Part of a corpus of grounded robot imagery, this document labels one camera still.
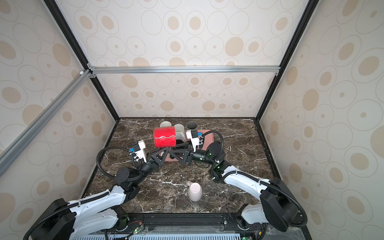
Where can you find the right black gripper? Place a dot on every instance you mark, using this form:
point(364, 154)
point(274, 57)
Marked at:
point(186, 154)

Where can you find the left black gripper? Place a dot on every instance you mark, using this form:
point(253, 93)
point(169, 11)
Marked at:
point(153, 163)

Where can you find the red upside-down mug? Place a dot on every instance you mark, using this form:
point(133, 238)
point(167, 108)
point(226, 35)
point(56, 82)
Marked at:
point(165, 137)

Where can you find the white teapot-like mug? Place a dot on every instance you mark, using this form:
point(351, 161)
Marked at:
point(180, 133)

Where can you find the dark grey upside-down mug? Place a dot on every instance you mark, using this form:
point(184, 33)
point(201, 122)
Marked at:
point(192, 125)

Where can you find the pink rectangular tray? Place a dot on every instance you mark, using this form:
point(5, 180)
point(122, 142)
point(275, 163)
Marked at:
point(207, 138)

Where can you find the light grey mug white inside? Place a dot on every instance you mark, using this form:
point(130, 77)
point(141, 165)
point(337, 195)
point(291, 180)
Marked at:
point(165, 124)

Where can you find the pink upside-down mug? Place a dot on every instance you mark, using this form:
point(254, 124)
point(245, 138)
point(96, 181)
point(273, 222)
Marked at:
point(195, 191)

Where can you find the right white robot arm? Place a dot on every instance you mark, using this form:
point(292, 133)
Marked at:
point(276, 204)

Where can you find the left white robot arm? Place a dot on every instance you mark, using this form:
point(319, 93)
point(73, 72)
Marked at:
point(126, 188)

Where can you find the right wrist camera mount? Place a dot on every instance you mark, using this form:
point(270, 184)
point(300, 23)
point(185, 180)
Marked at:
point(195, 137)

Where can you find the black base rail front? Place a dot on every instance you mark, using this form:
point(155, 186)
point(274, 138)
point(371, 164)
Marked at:
point(180, 225)

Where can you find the silver rail back wall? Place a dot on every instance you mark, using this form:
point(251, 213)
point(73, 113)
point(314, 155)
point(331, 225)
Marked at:
point(185, 69)

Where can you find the silver rail wall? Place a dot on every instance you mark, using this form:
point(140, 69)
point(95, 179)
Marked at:
point(185, 69)
point(25, 138)

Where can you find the silver rail left wall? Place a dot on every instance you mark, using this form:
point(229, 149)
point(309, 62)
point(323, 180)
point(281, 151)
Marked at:
point(25, 138)

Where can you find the black frame post left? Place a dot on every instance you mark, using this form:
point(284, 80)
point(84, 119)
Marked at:
point(59, 18)

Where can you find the black frame post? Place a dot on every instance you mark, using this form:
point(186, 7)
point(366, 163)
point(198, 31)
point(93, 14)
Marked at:
point(304, 21)
point(59, 18)

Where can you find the black frame post right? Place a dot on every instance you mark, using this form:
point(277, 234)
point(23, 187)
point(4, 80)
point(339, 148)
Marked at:
point(304, 21)

